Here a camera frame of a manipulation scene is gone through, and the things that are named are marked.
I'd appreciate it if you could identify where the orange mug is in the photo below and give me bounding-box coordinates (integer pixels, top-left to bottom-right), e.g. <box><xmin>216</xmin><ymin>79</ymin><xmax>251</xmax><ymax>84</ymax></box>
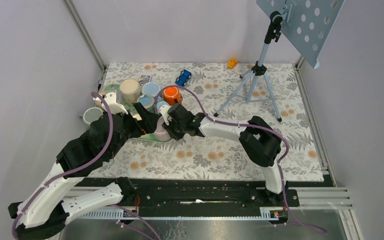
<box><xmin>162</xmin><ymin>86</ymin><xmax>183</xmax><ymax>106</ymax></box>

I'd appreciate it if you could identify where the mauve pink mug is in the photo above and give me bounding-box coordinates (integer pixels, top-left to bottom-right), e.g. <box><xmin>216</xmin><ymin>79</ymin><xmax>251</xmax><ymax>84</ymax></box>
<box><xmin>153</xmin><ymin>117</ymin><xmax>172</xmax><ymax>143</ymax></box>

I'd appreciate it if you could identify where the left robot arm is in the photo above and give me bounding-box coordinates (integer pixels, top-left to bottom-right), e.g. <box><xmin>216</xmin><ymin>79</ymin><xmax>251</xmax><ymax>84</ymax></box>
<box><xmin>8</xmin><ymin>103</ymin><xmax>160</xmax><ymax>240</ymax></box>

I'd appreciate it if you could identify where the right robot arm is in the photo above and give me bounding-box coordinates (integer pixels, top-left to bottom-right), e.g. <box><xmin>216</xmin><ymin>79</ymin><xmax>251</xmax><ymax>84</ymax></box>
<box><xmin>159</xmin><ymin>103</ymin><xmax>287</xmax><ymax>206</ymax></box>

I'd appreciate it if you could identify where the light blue upside-down mug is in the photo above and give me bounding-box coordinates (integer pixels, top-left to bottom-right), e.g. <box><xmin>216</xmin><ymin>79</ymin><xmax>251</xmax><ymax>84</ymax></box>
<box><xmin>141</xmin><ymin>81</ymin><xmax>161</xmax><ymax>97</ymax></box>

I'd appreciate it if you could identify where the green plastic tray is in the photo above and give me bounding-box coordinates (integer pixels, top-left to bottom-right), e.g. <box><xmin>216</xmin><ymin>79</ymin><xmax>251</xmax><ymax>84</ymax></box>
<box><xmin>103</xmin><ymin>84</ymin><xmax>163</xmax><ymax>142</ymax></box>

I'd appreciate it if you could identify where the small beige cup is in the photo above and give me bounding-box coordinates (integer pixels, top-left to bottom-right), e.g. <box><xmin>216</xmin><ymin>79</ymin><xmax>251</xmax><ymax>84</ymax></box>
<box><xmin>136</xmin><ymin>94</ymin><xmax>155</xmax><ymax>112</ymax></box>

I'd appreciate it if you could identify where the tall beige cup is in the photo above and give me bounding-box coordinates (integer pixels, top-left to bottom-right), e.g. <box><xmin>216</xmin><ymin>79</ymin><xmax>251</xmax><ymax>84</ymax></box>
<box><xmin>119</xmin><ymin>78</ymin><xmax>142</xmax><ymax>105</ymax></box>

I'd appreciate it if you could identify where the grey metal cup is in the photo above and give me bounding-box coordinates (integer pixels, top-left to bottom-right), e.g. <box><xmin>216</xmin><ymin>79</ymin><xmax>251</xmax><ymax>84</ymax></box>
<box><xmin>82</xmin><ymin>107</ymin><xmax>104</xmax><ymax>127</ymax></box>

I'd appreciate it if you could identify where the blue toy car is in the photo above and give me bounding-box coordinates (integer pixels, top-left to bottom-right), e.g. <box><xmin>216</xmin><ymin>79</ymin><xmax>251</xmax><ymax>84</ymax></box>
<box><xmin>175</xmin><ymin>69</ymin><xmax>192</xmax><ymax>87</ymax></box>

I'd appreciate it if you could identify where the orange toy block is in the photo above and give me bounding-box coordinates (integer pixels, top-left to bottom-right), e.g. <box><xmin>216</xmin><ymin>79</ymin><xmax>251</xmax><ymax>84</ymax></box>
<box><xmin>227</xmin><ymin>58</ymin><xmax>238</xmax><ymax>69</ymax></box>

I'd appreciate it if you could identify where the floral table cloth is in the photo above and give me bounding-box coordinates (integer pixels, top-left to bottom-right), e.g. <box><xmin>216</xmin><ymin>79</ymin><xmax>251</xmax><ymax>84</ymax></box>
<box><xmin>90</xmin><ymin>63</ymin><xmax>324</xmax><ymax>182</ymax></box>

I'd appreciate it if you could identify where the light blue tripod stand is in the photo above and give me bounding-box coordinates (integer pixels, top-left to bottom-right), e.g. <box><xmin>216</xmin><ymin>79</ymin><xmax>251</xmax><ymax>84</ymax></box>
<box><xmin>213</xmin><ymin>11</ymin><xmax>284</xmax><ymax>122</ymax></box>

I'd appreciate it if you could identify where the perforated grey panel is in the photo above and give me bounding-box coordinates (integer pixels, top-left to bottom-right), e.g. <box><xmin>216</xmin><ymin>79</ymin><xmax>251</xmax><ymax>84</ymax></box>
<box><xmin>256</xmin><ymin>0</ymin><xmax>344</xmax><ymax>69</ymax></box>

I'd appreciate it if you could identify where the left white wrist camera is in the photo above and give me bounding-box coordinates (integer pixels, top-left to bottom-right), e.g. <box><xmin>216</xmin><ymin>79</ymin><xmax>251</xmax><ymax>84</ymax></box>
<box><xmin>101</xmin><ymin>92</ymin><xmax>128</xmax><ymax>115</ymax></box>

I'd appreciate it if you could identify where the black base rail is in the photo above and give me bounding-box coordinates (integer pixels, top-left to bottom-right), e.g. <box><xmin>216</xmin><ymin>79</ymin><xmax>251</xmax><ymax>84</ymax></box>
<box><xmin>72</xmin><ymin>177</ymin><xmax>301</xmax><ymax>220</ymax></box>

